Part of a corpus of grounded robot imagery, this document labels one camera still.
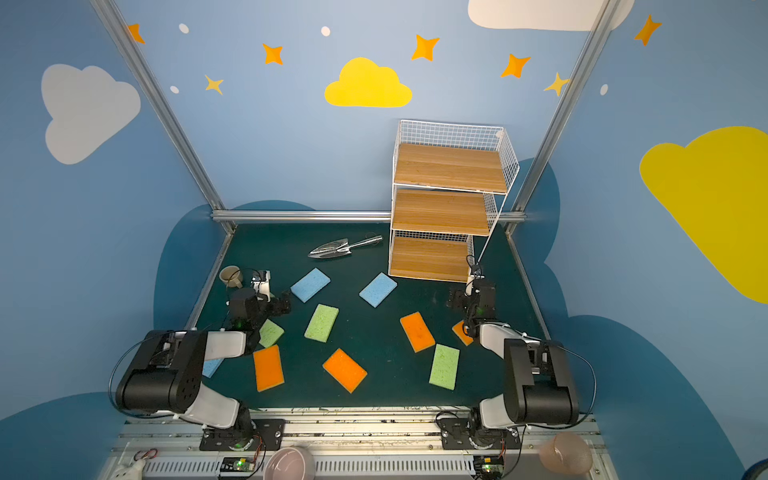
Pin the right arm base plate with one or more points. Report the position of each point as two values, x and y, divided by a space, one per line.
459 433

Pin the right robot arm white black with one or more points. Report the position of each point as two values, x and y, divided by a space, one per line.
538 385

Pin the pink plastic cup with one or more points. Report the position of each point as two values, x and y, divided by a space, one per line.
566 454

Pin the beige ceramic mug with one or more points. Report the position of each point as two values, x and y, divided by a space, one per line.
231 276

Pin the blue sponge at left edge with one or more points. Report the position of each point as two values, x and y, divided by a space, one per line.
210 367

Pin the blue sponge near shelf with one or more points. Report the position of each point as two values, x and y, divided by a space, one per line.
377 290

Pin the white power plug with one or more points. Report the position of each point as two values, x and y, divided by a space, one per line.
134 471

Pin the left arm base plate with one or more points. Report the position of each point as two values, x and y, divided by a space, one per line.
263 434

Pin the pink bowl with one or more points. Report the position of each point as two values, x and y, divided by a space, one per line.
290 463

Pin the green sponge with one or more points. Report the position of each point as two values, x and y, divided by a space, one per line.
270 332
321 323
444 367

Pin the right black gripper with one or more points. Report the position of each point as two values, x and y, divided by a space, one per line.
463 300

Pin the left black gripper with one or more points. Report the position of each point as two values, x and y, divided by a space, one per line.
274 303

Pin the silver metal scoop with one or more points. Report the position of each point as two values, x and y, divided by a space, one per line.
341 247

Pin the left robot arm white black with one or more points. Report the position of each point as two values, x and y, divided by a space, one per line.
165 376

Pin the blue sponge left centre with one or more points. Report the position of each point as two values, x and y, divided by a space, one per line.
309 285

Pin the left green circuit board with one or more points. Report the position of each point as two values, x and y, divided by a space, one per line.
236 468

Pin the green circuit board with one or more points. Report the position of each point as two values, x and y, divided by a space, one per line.
236 468
488 468

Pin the white wire wooden shelf rack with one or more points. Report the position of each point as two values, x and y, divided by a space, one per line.
450 182

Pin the right green circuit board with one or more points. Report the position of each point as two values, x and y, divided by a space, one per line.
488 468

